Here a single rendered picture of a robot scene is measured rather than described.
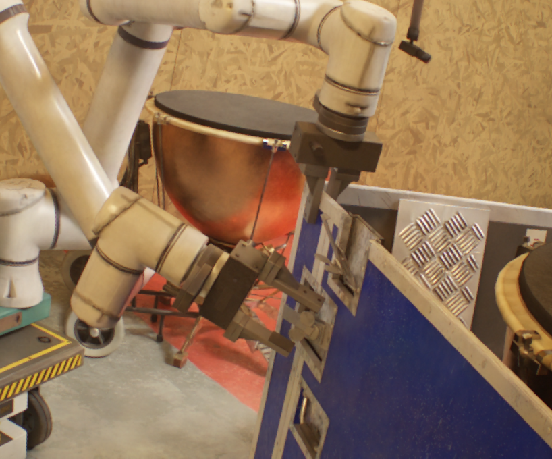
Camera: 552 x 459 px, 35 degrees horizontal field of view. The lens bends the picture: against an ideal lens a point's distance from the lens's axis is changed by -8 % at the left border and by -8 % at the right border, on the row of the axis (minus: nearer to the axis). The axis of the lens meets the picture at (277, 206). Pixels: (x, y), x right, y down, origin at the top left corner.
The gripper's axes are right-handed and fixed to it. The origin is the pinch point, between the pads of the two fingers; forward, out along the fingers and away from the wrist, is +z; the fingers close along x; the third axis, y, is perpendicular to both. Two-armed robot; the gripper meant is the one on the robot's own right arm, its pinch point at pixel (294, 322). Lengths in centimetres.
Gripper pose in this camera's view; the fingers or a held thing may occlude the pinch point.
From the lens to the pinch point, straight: 139.4
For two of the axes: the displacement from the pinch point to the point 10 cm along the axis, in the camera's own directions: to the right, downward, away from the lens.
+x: -4.2, 7.3, 5.4
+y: 3.0, -4.6, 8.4
